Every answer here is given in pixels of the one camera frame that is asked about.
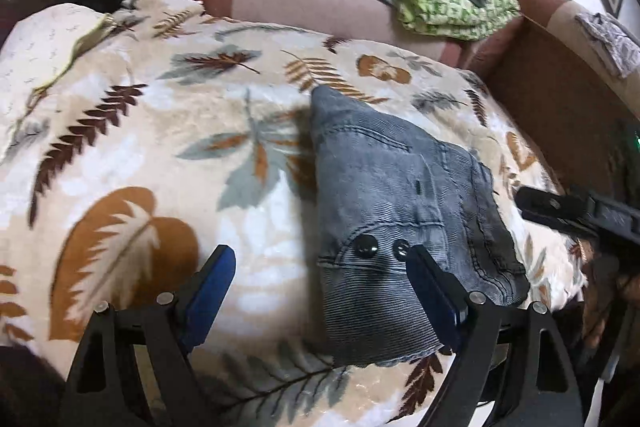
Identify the grey crumpled cloth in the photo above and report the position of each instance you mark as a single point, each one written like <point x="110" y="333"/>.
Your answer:
<point x="612" y="42"/>

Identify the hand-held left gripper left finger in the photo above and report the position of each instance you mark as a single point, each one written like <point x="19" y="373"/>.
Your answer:
<point x="210" y="292"/>

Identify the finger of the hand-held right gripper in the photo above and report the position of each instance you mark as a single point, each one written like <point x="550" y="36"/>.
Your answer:
<point x="555" y="209"/>

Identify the grey denim pants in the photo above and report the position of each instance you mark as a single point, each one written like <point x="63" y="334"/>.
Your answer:
<point x="380" y="167"/>

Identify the leaf print fleece blanket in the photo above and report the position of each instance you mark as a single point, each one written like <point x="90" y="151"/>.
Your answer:
<point x="150" y="147"/>

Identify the white sprig print quilt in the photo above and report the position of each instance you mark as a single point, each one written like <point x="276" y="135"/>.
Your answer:
<point x="30" y="47"/>

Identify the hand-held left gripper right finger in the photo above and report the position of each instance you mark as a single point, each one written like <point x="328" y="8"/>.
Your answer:
<point x="437" y="302"/>

